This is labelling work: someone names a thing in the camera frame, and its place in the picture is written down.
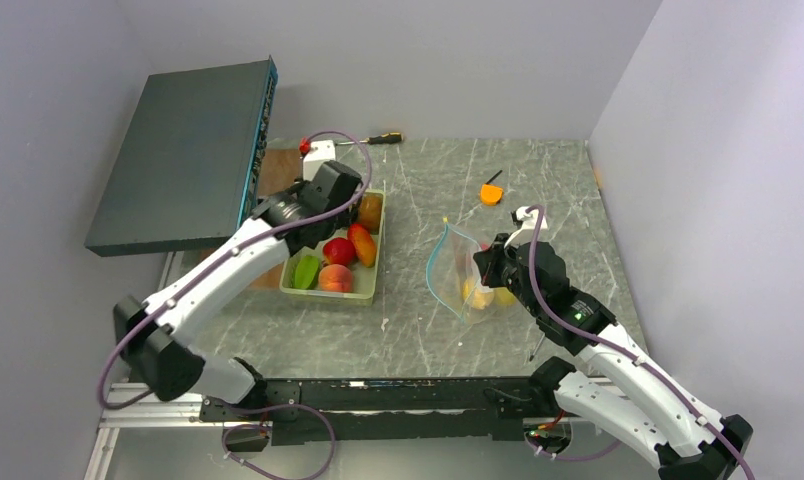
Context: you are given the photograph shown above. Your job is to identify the dark grey flat panel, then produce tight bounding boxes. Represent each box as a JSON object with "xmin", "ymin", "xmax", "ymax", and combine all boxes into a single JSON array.
[{"xmin": 84, "ymin": 58, "xmax": 278, "ymax": 257}]

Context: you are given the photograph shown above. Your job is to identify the green leaf toy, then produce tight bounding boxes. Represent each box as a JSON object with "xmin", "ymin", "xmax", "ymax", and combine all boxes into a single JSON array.
[{"xmin": 291, "ymin": 255, "xmax": 322, "ymax": 290}]

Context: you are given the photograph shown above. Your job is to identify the peach toy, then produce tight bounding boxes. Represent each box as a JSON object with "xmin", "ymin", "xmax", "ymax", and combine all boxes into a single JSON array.
[{"xmin": 317, "ymin": 265, "xmax": 355, "ymax": 293}]

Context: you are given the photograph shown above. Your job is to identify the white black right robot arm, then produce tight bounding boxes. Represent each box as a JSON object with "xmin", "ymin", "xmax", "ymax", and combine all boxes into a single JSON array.
[{"xmin": 473, "ymin": 234, "xmax": 753, "ymax": 479}]

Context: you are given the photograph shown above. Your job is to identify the yellow black screwdriver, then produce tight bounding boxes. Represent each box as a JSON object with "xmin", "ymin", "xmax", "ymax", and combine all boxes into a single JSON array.
[
  {"xmin": 334, "ymin": 132, "xmax": 405, "ymax": 146},
  {"xmin": 527, "ymin": 336, "xmax": 546, "ymax": 362}
]

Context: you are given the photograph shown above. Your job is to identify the yellow black screwdriver near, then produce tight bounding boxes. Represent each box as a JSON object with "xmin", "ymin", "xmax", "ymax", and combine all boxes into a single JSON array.
[{"xmin": 527, "ymin": 336, "xmax": 546, "ymax": 362}]

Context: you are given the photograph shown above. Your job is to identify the clear zip top bag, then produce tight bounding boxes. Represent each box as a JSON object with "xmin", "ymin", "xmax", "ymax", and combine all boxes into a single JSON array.
[{"xmin": 426, "ymin": 217, "xmax": 517, "ymax": 325}]

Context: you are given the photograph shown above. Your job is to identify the brown wooden board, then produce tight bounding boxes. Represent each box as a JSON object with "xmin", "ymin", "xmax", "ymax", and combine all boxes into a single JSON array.
[{"xmin": 246, "ymin": 148, "xmax": 302, "ymax": 293}]

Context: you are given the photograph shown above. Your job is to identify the yellow pepper slice toy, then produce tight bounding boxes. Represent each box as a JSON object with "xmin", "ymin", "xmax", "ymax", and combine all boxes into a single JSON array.
[{"xmin": 493, "ymin": 287, "xmax": 516, "ymax": 306}]

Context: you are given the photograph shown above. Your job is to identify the yellow lemon toy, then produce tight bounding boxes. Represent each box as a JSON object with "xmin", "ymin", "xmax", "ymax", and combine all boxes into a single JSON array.
[{"xmin": 461, "ymin": 277, "xmax": 495, "ymax": 310}]

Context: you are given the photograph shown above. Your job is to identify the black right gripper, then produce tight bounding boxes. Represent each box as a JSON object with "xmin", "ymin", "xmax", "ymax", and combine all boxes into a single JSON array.
[{"xmin": 474, "ymin": 232, "xmax": 543, "ymax": 317}]

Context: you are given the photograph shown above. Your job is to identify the yellow black screwdriver far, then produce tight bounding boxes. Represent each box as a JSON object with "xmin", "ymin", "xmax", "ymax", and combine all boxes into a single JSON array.
[{"xmin": 334, "ymin": 132, "xmax": 405, "ymax": 146}]

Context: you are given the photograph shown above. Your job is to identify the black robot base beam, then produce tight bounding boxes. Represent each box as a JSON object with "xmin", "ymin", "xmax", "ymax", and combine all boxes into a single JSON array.
[{"xmin": 200, "ymin": 376, "xmax": 565, "ymax": 446}]

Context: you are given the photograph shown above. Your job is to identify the aluminium frame rail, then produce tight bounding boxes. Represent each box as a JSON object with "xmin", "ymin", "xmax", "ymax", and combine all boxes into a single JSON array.
[{"xmin": 87, "ymin": 383, "xmax": 657, "ymax": 479}]

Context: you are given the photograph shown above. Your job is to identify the red apple toy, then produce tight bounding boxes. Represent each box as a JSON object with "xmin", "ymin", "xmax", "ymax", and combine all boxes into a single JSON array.
[{"xmin": 322, "ymin": 237, "xmax": 357, "ymax": 267}]

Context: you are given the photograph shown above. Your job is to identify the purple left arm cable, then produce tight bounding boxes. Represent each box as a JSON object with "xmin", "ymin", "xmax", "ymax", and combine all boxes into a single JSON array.
[{"xmin": 95, "ymin": 129, "xmax": 374, "ymax": 480}]

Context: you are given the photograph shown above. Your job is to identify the green plastic food bin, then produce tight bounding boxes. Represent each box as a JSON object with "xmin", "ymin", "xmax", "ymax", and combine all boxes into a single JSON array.
[{"xmin": 279, "ymin": 189, "xmax": 386, "ymax": 306}]

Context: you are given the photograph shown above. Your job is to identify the red orange mango toy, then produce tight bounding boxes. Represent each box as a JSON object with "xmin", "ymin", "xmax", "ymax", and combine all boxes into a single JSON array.
[{"xmin": 347, "ymin": 223, "xmax": 378, "ymax": 268}]

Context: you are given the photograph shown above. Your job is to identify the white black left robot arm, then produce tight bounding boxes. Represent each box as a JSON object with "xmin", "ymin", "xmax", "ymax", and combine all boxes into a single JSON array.
[{"xmin": 109, "ymin": 161, "xmax": 371, "ymax": 420}]

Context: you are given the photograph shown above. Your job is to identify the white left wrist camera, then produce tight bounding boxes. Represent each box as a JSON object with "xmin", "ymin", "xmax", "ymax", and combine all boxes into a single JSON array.
[{"xmin": 298, "ymin": 138, "xmax": 336, "ymax": 181}]

